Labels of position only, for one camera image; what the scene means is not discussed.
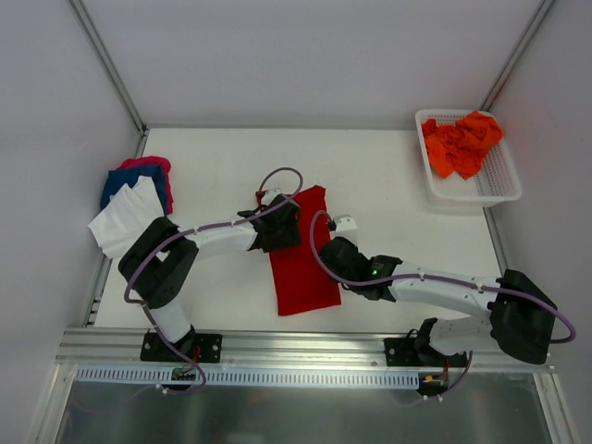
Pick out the red t shirt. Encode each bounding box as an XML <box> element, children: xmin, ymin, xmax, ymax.
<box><xmin>268</xmin><ymin>185</ymin><xmax>341</xmax><ymax>316</ymax></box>

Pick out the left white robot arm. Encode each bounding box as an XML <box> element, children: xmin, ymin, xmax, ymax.
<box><xmin>117</xmin><ymin>190</ymin><xmax>302</xmax><ymax>361</ymax></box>

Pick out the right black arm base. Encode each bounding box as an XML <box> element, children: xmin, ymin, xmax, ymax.
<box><xmin>383</xmin><ymin>317</ymin><xmax>468</xmax><ymax>368</ymax></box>

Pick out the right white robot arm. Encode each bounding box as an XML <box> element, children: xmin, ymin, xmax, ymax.
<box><xmin>320</xmin><ymin>237</ymin><xmax>557</xmax><ymax>366</ymax></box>

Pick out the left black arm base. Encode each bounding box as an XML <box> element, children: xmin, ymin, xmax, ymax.
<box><xmin>140</xmin><ymin>327</ymin><xmax>223</xmax><ymax>364</ymax></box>

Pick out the white folded t shirt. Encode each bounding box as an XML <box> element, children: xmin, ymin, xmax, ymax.
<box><xmin>87</xmin><ymin>175</ymin><xmax>171</xmax><ymax>260</ymax></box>

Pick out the pink folded t shirt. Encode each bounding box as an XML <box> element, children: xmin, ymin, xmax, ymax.
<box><xmin>117</xmin><ymin>155</ymin><xmax>174</xmax><ymax>215</ymax></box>

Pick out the white plastic basket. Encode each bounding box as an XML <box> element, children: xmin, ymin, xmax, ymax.
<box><xmin>415</xmin><ymin>108</ymin><xmax>522</xmax><ymax>212</ymax></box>

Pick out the orange t shirt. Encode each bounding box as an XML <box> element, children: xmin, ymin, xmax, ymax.
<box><xmin>421</xmin><ymin>111</ymin><xmax>503</xmax><ymax>179</ymax></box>

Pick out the blue folded t shirt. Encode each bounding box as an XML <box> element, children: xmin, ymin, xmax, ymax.
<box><xmin>100</xmin><ymin>170</ymin><xmax>165</xmax><ymax>219</ymax></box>

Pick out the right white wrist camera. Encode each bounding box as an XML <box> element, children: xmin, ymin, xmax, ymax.
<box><xmin>328</xmin><ymin>215</ymin><xmax>358</xmax><ymax>244</ymax></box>

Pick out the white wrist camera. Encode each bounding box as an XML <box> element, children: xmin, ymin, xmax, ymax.
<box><xmin>328</xmin><ymin>215</ymin><xmax>358</xmax><ymax>244</ymax></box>
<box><xmin>255</xmin><ymin>188</ymin><xmax>282</xmax><ymax>205</ymax></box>

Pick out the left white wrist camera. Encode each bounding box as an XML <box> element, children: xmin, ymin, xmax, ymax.
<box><xmin>255</xmin><ymin>188</ymin><xmax>282</xmax><ymax>205</ymax></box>

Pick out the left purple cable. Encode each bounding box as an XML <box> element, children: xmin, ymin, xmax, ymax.
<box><xmin>123</xmin><ymin>166</ymin><xmax>304</xmax><ymax>395</ymax></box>

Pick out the purple cable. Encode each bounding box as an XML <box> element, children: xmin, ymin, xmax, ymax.
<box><xmin>123</xmin><ymin>166</ymin><xmax>304</xmax><ymax>395</ymax></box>
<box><xmin>309</xmin><ymin>210</ymin><xmax>577</xmax><ymax>397</ymax></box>

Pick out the aluminium mounting rail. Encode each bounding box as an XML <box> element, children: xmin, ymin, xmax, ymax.
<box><xmin>55</xmin><ymin>327</ymin><xmax>556</xmax><ymax>374</ymax></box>

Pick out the white slotted cable duct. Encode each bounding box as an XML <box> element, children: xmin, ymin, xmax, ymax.
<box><xmin>75</xmin><ymin>365</ymin><xmax>420</xmax><ymax>390</ymax></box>

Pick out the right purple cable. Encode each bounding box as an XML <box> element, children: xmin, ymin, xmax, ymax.
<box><xmin>309</xmin><ymin>210</ymin><xmax>577</xmax><ymax>397</ymax></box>

